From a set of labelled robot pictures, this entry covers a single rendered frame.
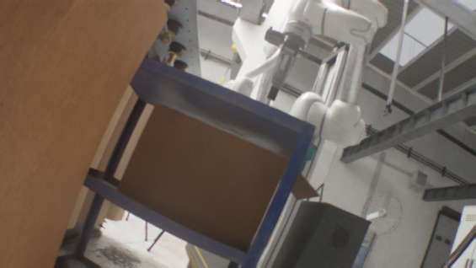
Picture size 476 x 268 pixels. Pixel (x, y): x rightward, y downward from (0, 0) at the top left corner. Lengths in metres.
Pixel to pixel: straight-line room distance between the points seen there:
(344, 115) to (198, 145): 0.84
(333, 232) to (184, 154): 1.01
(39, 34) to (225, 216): 0.68
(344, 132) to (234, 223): 0.84
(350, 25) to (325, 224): 1.02
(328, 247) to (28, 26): 1.59
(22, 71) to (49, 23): 0.06
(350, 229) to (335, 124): 0.57
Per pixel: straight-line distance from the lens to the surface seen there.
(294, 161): 0.83
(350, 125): 1.55
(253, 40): 7.69
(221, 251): 0.81
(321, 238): 1.67
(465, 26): 12.40
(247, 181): 0.89
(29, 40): 0.39
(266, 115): 0.84
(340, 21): 1.03
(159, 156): 0.91
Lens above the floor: 0.63
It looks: 12 degrees up
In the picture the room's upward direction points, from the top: 24 degrees clockwise
